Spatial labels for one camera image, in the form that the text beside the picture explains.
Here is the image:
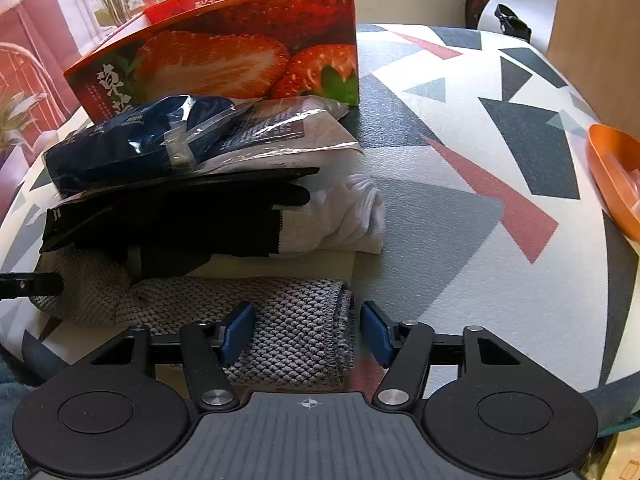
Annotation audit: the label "black binder clip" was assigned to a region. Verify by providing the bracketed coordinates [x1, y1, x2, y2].
[494, 4, 532, 42]

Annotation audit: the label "geometric patterned tablecloth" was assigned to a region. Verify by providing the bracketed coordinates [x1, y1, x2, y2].
[0, 22, 640, 421]

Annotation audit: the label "strawberry print cardboard box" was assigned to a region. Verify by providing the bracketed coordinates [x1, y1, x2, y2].
[63, 0, 361, 123]

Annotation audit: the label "grey waffle cloth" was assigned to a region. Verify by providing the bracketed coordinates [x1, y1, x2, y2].
[29, 250, 357, 388]

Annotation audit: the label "wooden board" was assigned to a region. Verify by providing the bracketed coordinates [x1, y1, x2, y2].
[546, 0, 640, 131]

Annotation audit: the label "teal carpet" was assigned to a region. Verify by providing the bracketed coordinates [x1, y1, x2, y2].
[0, 355, 66, 480]

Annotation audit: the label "navy socks in plastic packet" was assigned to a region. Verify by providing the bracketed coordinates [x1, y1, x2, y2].
[42, 94, 241, 198]

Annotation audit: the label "black socks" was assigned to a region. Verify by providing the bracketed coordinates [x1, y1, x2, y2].
[39, 167, 321, 281]

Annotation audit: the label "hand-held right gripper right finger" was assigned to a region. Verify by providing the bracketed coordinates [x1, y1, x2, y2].
[360, 301, 527, 408]

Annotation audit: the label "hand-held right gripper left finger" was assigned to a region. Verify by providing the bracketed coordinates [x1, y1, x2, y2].
[89, 301, 257, 411]

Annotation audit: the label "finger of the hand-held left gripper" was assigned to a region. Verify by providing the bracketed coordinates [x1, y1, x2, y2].
[0, 271, 65, 302]

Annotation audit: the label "wall poster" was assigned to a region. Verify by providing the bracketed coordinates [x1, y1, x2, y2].
[0, 0, 168, 171]

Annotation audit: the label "orange plastic bowl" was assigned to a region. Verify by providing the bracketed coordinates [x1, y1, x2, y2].
[586, 123, 640, 242]

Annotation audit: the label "white socks in clear packet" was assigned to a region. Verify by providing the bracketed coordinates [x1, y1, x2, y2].
[190, 97, 363, 171]

